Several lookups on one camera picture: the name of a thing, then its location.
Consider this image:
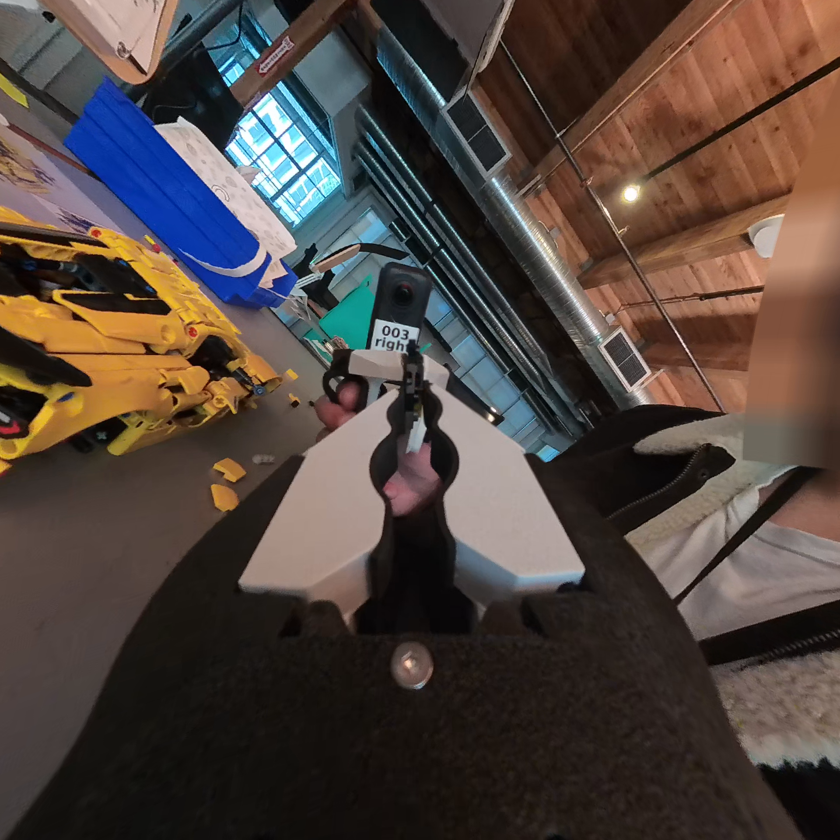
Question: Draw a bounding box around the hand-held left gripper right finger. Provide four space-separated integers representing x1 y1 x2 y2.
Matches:
423 382 586 610

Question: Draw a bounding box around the person's right hand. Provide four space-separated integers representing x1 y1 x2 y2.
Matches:
314 381 442 517

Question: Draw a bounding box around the silver ventilation duct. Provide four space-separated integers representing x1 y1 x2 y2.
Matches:
482 171 657 408

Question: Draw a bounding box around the white vent grille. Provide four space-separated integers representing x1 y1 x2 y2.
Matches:
441 92 513 178
598 327 652 391

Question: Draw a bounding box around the round white ceiling fixture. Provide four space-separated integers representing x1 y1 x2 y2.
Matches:
748 213 785 260

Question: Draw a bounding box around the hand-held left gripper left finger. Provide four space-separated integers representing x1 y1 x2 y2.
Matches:
238 387 414 619

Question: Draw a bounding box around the grey desk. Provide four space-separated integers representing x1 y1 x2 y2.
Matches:
0 85 368 834

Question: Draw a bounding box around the small yellow black brick assembly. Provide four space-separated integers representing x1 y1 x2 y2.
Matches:
402 341 427 421

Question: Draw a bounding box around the window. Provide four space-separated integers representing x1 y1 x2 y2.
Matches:
223 92 342 227

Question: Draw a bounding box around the grey ceiling unit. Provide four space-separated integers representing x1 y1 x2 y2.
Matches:
420 0 516 73

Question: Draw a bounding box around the teal board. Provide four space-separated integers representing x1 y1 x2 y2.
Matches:
318 276 434 355

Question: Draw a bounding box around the black strap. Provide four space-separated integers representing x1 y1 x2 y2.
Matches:
672 466 821 608

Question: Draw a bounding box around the yellow toy brick car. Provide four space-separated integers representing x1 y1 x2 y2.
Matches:
0 206 283 476

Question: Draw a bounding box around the instruction booklet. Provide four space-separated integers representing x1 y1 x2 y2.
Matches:
0 112 106 237

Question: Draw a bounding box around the blue plastic bin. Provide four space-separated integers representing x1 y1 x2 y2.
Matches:
63 77 299 309

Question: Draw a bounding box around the black panel desk lamp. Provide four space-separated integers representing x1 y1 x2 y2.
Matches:
308 241 411 277

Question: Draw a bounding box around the white patterned paper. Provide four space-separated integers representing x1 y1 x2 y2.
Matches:
154 117 298 290

